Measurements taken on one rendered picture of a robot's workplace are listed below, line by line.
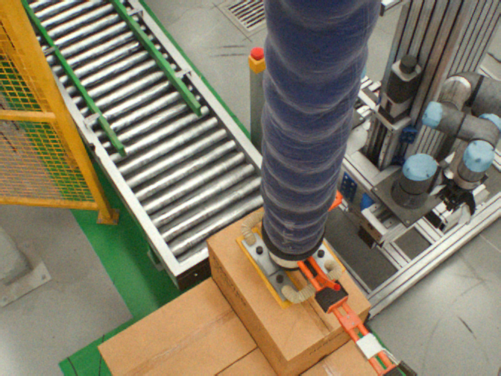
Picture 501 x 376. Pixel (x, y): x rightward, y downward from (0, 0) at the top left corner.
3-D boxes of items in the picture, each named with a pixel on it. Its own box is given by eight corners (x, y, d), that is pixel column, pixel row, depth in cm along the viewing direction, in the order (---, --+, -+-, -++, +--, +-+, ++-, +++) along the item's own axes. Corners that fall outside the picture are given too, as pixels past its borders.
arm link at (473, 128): (471, 103, 178) (459, 131, 174) (509, 118, 176) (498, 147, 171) (463, 119, 185) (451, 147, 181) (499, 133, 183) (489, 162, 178)
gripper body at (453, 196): (433, 198, 192) (443, 179, 182) (452, 184, 195) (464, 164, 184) (451, 216, 189) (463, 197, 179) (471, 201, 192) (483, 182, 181)
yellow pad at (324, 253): (274, 217, 251) (275, 211, 246) (295, 205, 253) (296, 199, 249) (324, 284, 237) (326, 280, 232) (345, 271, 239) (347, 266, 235)
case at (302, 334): (211, 274, 293) (205, 239, 258) (282, 233, 303) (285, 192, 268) (283, 384, 268) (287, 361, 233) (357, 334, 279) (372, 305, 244)
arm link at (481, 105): (430, 180, 250) (483, 67, 212) (466, 195, 247) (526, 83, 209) (423, 198, 242) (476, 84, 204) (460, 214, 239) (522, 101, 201)
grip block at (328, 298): (312, 296, 224) (313, 291, 219) (334, 282, 227) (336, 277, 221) (326, 315, 221) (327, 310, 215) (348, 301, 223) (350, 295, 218)
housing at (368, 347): (353, 345, 215) (355, 342, 211) (368, 335, 217) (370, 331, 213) (365, 362, 212) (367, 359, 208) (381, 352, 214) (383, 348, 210)
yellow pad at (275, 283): (235, 240, 246) (234, 235, 241) (256, 227, 248) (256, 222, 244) (282, 310, 232) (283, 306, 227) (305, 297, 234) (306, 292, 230)
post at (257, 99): (250, 165, 386) (247, 56, 299) (259, 160, 388) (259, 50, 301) (256, 172, 383) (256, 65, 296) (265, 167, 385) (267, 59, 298)
